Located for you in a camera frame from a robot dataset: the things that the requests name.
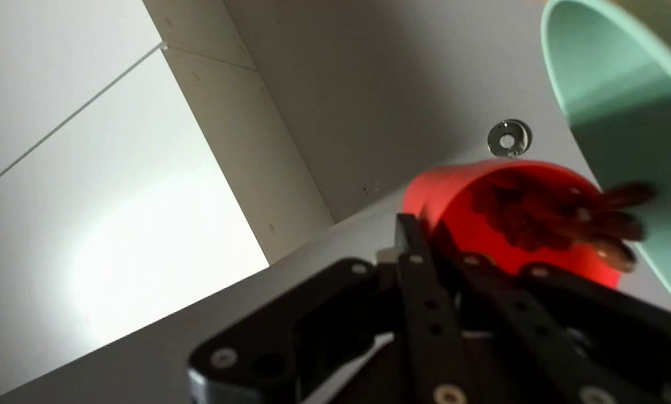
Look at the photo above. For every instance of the white wall cabinet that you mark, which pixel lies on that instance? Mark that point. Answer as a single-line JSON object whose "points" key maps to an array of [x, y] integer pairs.
{"points": [[110, 186]]}

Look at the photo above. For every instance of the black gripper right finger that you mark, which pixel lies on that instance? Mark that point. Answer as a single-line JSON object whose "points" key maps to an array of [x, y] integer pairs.
{"points": [[573, 336]]}

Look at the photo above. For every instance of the mint green bowl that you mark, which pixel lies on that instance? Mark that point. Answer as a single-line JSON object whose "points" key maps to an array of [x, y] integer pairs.
{"points": [[633, 112]]}

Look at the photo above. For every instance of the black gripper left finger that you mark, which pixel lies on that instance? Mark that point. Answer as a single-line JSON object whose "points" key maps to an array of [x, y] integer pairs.
{"points": [[425, 329]]}

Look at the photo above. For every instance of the brown nuts pile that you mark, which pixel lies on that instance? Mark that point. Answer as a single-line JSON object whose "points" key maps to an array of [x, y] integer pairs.
{"points": [[543, 216]]}

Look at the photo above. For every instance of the metal sink drain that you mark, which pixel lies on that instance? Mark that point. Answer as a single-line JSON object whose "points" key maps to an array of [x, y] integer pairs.
{"points": [[510, 138]]}

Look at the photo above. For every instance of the orange plastic cup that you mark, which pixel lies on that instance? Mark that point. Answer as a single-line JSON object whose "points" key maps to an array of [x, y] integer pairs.
{"points": [[453, 202]]}

